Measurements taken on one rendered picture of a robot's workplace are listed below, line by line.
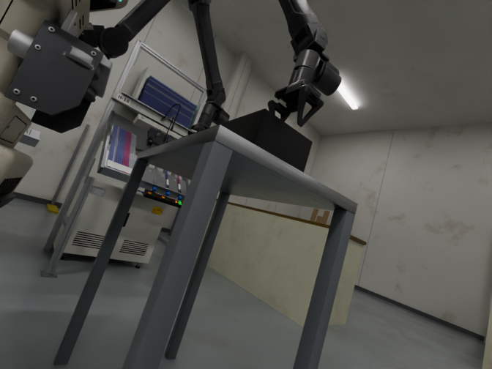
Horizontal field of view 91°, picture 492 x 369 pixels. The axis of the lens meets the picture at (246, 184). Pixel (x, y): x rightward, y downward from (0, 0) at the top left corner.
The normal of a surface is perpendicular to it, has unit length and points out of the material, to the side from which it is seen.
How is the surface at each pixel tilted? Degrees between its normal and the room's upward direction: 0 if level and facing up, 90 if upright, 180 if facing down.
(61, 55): 90
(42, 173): 90
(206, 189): 90
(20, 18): 90
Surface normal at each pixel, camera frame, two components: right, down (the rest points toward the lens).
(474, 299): -0.69, -0.33
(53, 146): 0.66, 0.09
